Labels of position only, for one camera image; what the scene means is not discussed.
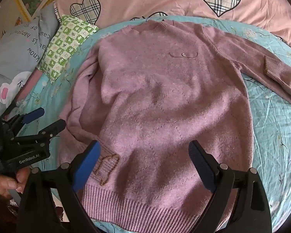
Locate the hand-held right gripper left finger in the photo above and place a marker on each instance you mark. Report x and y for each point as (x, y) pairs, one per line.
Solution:
(87, 165)

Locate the mauve knit sweater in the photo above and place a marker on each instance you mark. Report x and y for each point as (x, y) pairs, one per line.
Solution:
(160, 102)

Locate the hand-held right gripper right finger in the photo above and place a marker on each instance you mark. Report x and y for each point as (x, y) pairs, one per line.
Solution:
(201, 165)

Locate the green checked pillow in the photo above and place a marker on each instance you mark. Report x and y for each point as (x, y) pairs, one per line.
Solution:
(63, 46)

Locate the teal floral bedsheet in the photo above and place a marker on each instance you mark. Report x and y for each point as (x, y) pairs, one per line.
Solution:
(269, 126)

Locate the grey printed pillow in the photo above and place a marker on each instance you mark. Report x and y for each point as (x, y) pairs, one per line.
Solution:
(17, 53)

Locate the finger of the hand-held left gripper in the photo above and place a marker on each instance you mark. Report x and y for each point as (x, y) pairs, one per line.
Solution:
(32, 115)
(53, 127)

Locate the person's left hand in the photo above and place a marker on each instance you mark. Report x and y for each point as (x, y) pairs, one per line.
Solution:
(4, 182)

